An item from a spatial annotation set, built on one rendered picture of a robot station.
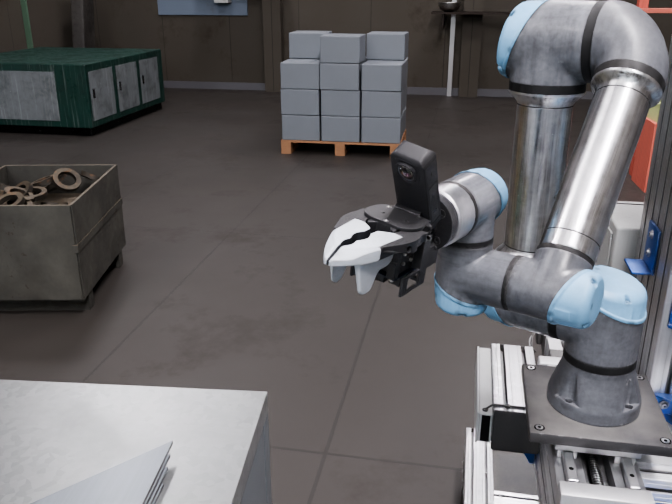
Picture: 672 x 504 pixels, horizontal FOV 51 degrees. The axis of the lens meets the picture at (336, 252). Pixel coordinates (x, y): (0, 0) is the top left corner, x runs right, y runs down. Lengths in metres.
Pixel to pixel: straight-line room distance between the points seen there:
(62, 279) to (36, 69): 5.39
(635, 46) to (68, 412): 1.02
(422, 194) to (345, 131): 6.68
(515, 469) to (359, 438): 0.71
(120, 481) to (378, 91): 6.53
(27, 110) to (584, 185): 8.65
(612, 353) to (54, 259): 3.25
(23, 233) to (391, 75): 4.38
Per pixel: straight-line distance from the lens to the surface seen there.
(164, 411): 1.21
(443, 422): 3.03
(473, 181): 0.92
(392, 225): 0.76
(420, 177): 0.75
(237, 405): 1.20
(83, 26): 12.23
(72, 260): 3.97
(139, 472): 1.05
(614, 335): 1.18
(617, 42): 1.06
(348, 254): 0.70
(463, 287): 0.95
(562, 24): 1.10
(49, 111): 9.16
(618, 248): 1.59
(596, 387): 1.21
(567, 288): 0.90
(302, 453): 2.83
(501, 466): 2.49
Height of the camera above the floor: 1.71
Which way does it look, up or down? 21 degrees down
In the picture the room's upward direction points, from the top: straight up
